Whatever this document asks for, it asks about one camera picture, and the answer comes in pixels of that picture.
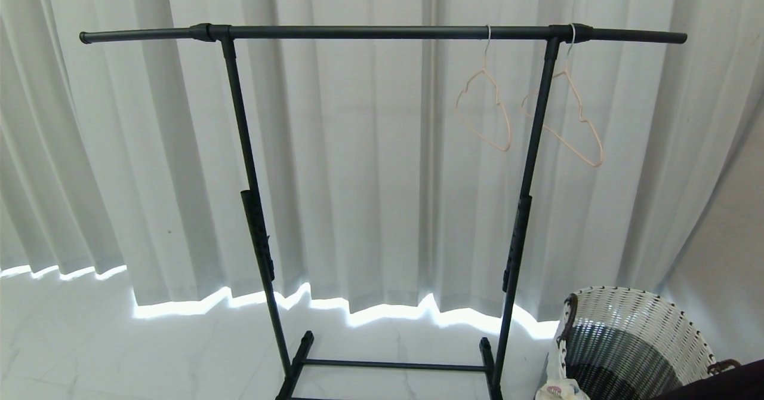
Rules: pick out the black clothes rack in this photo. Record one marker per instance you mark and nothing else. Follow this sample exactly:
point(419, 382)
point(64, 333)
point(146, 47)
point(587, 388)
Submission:
point(358, 32)

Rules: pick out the cream printed garment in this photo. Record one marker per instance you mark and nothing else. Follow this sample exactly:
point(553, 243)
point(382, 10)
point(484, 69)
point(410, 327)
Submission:
point(561, 391)

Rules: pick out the white curtain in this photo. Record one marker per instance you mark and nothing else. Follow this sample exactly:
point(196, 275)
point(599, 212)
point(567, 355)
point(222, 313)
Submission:
point(358, 149)

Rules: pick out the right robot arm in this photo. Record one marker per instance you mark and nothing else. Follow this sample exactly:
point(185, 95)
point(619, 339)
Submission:
point(716, 385)

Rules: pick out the white laundry basket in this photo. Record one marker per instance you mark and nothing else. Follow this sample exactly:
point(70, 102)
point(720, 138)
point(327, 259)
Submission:
point(644, 328)

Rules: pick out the pink clothes hanger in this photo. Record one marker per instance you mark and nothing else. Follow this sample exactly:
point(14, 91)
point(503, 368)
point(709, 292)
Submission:
point(595, 162)
point(506, 147)

